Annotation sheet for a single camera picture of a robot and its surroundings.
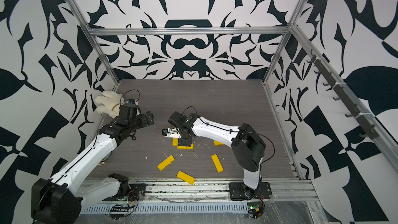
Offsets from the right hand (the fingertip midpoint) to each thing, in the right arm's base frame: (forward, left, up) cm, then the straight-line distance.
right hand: (183, 133), depth 86 cm
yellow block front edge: (-21, -4, -7) cm, 23 cm away
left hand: (+7, +20, +9) cm, 23 cm away
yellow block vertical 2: (-3, -19, -7) cm, 21 cm away
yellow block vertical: (-2, +5, -6) cm, 8 cm away
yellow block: (-13, -18, -7) cm, 24 cm away
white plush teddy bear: (+20, +46, +3) cm, 50 cm away
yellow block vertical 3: (-14, +10, -6) cm, 18 cm away
